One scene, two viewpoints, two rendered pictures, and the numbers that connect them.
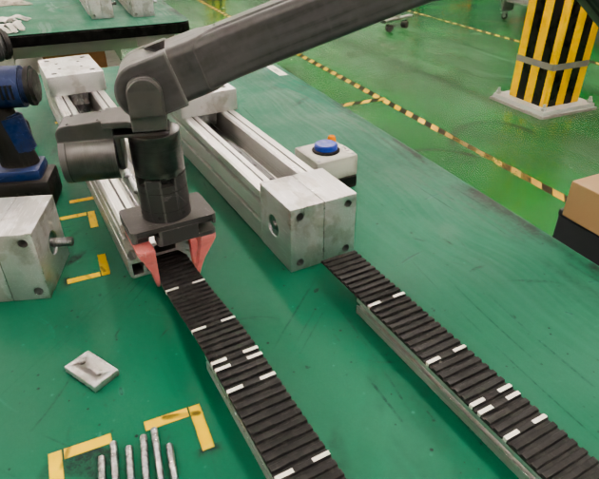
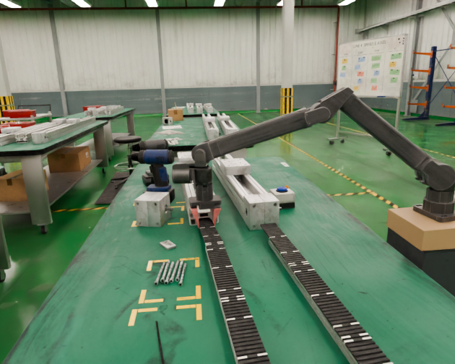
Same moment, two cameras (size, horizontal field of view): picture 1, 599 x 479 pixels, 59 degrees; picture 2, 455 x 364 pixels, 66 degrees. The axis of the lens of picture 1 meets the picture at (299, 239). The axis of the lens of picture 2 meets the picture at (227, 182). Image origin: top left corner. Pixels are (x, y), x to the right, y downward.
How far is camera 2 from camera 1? 0.54 m
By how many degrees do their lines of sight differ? 24
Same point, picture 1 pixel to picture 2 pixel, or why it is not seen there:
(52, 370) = (155, 243)
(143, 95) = (198, 154)
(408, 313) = (283, 240)
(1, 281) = (146, 218)
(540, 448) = (305, 275)
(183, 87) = (212, 153)
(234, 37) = (230, 139)
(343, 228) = (274, 215)
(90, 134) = (183, 167)
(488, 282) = (330, 242)
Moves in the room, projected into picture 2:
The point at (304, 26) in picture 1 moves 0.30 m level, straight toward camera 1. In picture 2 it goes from (253, 136) to (219, 154)
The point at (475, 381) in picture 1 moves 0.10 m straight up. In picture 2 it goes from (295, 258) to (296, 222)
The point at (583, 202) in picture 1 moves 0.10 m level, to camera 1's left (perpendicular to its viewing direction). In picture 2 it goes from (391, 219) to (358, 216)
